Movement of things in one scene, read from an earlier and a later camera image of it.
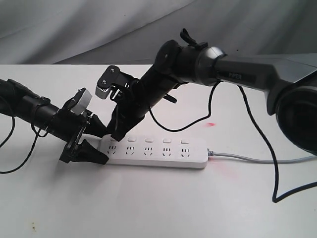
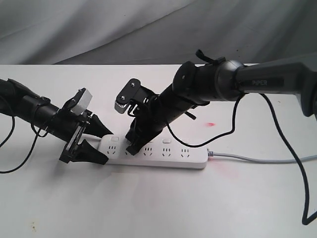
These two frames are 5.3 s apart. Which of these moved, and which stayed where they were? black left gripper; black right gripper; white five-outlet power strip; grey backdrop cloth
Moved: black right gripper
Stayed: white five-outlet power strip; grey backdrop cloth; black left gripper
